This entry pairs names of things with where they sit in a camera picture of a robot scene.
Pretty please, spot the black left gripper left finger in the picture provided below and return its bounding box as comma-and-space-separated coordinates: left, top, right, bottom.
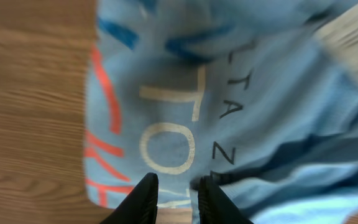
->
100, 172, 158, 224

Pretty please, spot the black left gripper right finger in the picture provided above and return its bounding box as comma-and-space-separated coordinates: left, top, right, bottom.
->
198, 176, 253, 224

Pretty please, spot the light blue printed t-shirt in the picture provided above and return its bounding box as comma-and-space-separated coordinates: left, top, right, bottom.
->
84, 0, 358, 223

